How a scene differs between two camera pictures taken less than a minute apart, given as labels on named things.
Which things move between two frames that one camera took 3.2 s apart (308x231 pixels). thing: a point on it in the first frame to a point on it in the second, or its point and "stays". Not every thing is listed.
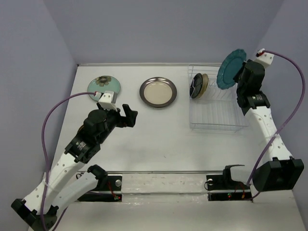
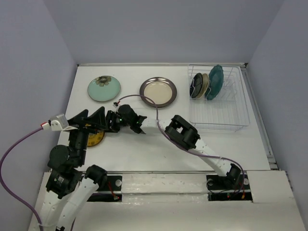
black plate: (196, 84) stays
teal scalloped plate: (229, 67) to (216, 77)
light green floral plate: (102, 83) stays
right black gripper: (237, 76) to (111, 126)
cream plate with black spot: (205, 83) stays
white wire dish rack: (219, 110) stays
